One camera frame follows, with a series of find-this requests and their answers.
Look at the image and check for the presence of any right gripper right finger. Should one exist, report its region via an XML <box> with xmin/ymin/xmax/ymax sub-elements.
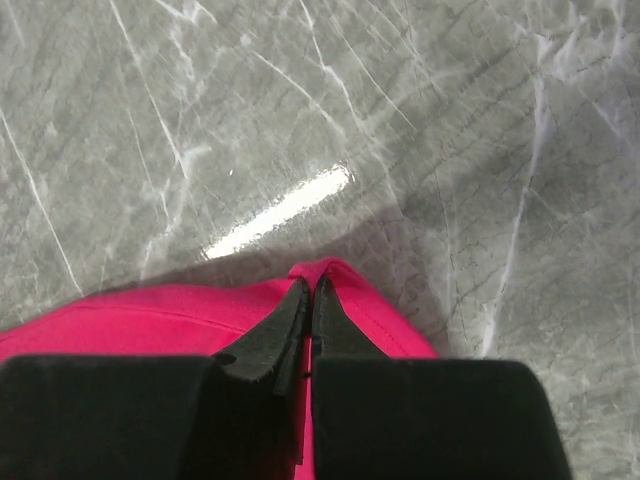
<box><xmin>312</xmin><ymin>275</ymin><xmax>401</xmax><ymax>480</ymax></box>

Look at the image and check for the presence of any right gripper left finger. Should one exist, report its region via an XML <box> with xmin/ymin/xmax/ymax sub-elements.
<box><xmin>212</xmin><ymin>279</ymin><xmax>311</xmax><ymax>479</ymax></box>

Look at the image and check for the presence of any magenta t shirt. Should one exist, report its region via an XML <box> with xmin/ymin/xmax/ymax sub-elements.
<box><xmin>1</xmin><ymin>259</ymin><xmax>435</xmax><ymax>479</ymax></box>

